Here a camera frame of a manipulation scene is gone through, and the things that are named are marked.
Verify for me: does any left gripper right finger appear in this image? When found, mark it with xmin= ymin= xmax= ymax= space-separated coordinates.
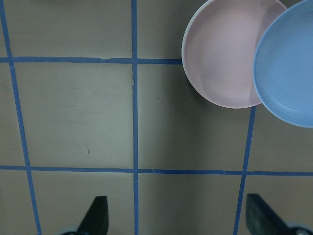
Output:
xmin=246 ymin=193 xmax=291 ymax=235

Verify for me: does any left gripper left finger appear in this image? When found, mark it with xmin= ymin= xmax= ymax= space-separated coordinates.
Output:
xmin=77 ymin=196 xmax=108 ymax=235

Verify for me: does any blue plate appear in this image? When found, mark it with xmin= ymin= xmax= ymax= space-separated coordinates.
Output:
xmin=253 ymin=0 xmax=313 ymax=128

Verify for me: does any pink plate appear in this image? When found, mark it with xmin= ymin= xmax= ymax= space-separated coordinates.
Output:
xmin=183 ymin=0 xmax=288 ymax=109

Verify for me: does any white plate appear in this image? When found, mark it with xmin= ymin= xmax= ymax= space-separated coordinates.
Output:
xmin=181 ymin=0 xmax=214 ymax=100

